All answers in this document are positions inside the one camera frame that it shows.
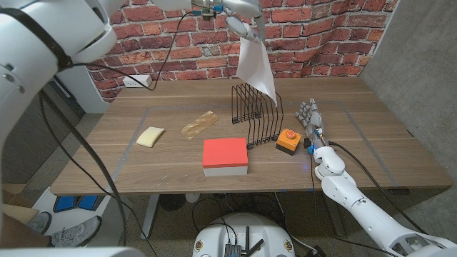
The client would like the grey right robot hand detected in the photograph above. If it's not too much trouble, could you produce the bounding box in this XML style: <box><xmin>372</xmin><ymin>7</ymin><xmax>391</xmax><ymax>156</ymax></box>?
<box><xmin>294</xmin><ymin>97</ymin><xmax>328</xmax><ymax>148</ymax></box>

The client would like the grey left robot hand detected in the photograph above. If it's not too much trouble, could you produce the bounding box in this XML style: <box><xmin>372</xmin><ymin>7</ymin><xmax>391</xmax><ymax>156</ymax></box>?
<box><xmin>191</xmin><ymin>0</ymin><xmax>268</xmax><ymax>44</ymax></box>

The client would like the white paper sheet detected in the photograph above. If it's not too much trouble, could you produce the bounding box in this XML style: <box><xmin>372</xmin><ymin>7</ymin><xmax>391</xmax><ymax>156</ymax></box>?
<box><xmin>235</xmin><ymin>23</ymin><xmax>278</xmax><ymax>108</ymax></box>

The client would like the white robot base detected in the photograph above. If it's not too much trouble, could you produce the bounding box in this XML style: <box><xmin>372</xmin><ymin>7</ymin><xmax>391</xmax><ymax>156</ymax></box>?
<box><xmin>192</xmin><ymin>213</ymin><xmax>296</xmax><ymax>257</ymax></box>

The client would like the orange block with red button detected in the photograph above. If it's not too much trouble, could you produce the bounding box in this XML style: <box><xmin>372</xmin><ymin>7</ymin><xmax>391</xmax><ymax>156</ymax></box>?
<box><xmin>275</xmin><ymin>128</ymin><xmax>303</xmax><ymax>156</ymax></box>

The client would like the red and white box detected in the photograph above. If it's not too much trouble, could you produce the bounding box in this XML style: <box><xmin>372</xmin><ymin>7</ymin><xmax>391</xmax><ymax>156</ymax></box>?
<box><xmin>201</xmin><ymin>137</ymin><xmax>249</xmax><ymax>178</ymax></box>

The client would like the tan translucent adhesive wrap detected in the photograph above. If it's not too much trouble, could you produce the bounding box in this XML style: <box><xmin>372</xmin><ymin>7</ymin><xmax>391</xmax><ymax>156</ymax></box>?
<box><xmin>180</xmin><ymin>110</ymin><xmax>221</xmax><ymax>141</ymax></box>

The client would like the tan cardboard box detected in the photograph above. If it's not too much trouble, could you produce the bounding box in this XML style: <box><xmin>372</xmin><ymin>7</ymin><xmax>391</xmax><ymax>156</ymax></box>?
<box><xmin>1</xmin><ymin>183</ymin><xmax>39</xmax><ymax>224</ymax></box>

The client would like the red brick printed backdrop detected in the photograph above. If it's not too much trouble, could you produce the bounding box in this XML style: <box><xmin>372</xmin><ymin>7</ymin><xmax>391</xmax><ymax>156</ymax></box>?
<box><xmin>52</xmin><ymin>0</ymin><xmax>399</xmax><ymax>104</ymax></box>

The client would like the white power strip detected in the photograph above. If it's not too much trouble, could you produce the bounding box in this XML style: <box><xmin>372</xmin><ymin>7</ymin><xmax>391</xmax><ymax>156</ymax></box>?
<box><xmin>122</xmin><ymin>74</ymin><xmax>154</xmax><ymax>89</ymax></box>

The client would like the grey electronics module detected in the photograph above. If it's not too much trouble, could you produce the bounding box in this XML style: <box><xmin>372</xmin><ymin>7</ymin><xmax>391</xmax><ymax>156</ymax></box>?
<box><xmin>224</xmin><ymin>243</ymin><xmax>242</xmax><ymax>257</ymax></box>

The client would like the grey tape outline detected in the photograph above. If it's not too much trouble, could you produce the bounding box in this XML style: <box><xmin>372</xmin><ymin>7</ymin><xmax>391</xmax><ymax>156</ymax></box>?
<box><xmin>104</xmin><ymin>101</ymin><xmax>399</xmax><ymax>193</ymax></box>

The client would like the white floor board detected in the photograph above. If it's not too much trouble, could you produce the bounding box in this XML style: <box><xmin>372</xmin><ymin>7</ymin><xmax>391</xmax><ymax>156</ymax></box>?
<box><xmin>31</xmin><ymin>187</ymin><xmax>134</xmax><ymax>247</ymax></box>

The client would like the blue floor pad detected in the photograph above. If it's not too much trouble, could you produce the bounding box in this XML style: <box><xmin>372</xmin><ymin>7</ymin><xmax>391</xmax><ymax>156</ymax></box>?
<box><xmin>53</xmin><ymin>195</ymin><xmax>76</xmax><ymax>212</ymax></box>
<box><xmin>77</xmin><ymin>195</ymin><xmax>105</xmax><ymax>211</ymax></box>

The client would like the grey sneaker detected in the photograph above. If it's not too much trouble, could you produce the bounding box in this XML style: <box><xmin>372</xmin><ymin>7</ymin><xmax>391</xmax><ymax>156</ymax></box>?
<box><xmin>49</xmin><ymin>216</ymin><xmax>104</xmax><ymax>248</ymax></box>
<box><xmin>26</xmin><ymin>211</ymin><xmax>53</xmax><ymax>235</ymax></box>

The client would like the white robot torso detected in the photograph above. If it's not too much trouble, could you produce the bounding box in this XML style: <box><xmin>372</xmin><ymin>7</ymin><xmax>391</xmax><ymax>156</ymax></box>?
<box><xmin>0</xmin><ymin>246</ymin><xmax>457</xmax><ymax>257</ymax></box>

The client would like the brown trouser leg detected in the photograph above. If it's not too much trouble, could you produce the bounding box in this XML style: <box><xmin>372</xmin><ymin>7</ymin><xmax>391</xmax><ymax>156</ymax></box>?
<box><xmin>0</xmin><ymin>213</ymin><xmax>51</xmax><ymax>248</ymax></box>

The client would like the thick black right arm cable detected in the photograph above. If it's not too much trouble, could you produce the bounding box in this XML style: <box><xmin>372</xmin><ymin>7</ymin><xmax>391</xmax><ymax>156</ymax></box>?
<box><xmin>327</xmin><ymin>140</ymin><xmax>428</xmax><ymax>236</ymax></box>

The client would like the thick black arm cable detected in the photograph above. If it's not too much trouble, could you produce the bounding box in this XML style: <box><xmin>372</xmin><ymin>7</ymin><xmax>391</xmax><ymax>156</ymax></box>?
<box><xmin>39</xmin><ymin>91</ymin><xmax>129</xmax><ymax>248</ymax></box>
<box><xmin>327</xmin><ymin>140</ymin><xmax>428</xmax><ymax>236</ymax></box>

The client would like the black wire file holder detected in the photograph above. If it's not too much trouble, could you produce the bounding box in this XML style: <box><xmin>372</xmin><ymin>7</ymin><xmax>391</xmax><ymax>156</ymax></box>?
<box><xmin>231</xmin><ymin>79</ymin><xmax>285</xmax><ymax>151</ymax></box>

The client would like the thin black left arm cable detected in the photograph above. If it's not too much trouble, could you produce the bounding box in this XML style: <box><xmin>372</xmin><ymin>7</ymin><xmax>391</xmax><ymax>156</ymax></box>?
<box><xmin>69</xmin><ymin>10</ymin><xmax>194</xmax><ymax>92</ymax></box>

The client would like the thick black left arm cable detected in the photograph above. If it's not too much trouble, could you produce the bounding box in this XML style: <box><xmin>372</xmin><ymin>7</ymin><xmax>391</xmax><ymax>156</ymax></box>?
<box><xmin>39</xmin><ymin>91</ymin><xmax>129</xmax><ymax>248</ymax></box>

